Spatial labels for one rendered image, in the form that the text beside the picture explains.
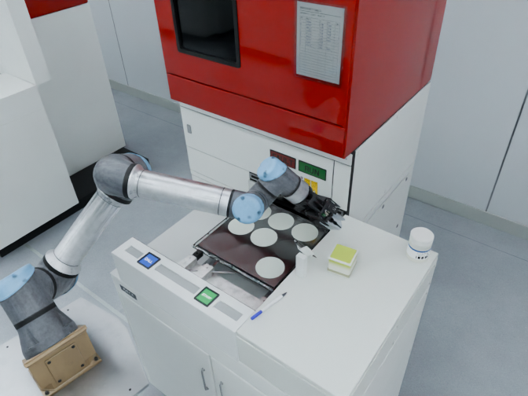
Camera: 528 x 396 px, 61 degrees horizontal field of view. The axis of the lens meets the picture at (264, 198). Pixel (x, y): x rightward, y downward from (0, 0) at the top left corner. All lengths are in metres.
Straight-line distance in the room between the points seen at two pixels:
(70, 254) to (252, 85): 0.79
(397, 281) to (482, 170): 1.78
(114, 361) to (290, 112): 0.95
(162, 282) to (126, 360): 0.25
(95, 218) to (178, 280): 0.32
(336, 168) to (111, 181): 0.76
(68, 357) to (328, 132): 1.01
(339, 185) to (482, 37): 1.49
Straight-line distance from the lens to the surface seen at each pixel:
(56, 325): 1.40
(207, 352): 1.56
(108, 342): 1.56
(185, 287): 1.45
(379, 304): 1.39
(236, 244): 1.64
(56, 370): 1.46
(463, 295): 2.83
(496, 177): 3.13
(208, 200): 1.16
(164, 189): 1.19
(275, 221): 1.73
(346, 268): 1.41
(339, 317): 1.35
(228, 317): 1.35
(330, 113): 1.43
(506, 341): 2.71
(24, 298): 1.41
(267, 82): 1.53
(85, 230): 1.44
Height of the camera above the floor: 2.03
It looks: 38 degrees down
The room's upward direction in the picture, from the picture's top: 2 degrees counter-clockwise
